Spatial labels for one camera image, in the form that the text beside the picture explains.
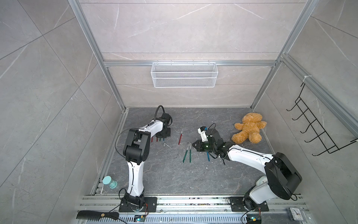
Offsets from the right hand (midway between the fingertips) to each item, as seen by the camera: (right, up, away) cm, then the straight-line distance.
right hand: (194, 144), depth 86 cm
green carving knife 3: (-2, -7, +7) cm, 10 cm away
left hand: (-19, +5, +16) cm, 26 cm away
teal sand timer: (-48, -17, -12) cm, 52 cm away
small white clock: (+51, -32, -16) cm, 62 cm away
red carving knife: (-26, +1, +15) cm, 30 cm away
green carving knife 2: (-5, -8, +7) cm, 11 cm away
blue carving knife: (-21, +1, +15) cm, 26 cm away
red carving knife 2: (-9, +1, +15) cm, 17 cm away
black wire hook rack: (+58, +8, -22) cm, 63 cm away
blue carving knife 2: (+7, -4, -11) cm, 14 cm away
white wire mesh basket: (-7, +49, +15) cm, 52 cm away
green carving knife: (-24, +2, +15) cm, 28 cm away
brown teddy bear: (+41, +9, +11) cm, 44 cm away
